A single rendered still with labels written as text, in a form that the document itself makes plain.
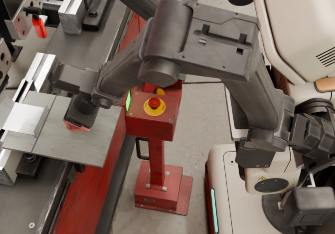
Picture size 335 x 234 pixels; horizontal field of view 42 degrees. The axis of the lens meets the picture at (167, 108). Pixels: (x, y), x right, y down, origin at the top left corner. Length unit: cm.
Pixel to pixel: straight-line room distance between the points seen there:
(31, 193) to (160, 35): 79
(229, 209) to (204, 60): 135
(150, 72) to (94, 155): 60
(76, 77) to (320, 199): 81
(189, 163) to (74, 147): 116
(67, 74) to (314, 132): 51
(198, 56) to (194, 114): 185
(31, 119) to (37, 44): 161
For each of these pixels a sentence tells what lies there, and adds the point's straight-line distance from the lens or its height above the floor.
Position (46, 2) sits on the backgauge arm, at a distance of 170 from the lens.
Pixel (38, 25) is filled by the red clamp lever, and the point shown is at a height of 120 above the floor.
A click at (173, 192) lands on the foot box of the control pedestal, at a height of 12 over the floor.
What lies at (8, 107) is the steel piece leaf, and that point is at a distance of 122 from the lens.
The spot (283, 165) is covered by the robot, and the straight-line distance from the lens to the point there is 128.
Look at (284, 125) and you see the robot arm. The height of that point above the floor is 126.
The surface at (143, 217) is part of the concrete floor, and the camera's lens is 209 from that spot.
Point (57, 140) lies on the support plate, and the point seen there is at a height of 100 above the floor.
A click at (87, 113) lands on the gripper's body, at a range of 103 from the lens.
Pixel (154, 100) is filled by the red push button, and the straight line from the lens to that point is 141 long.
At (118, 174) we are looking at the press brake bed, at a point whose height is 5.
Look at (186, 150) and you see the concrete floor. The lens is 224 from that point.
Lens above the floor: 196
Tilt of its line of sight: 56 degrees down
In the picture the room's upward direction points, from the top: straight up
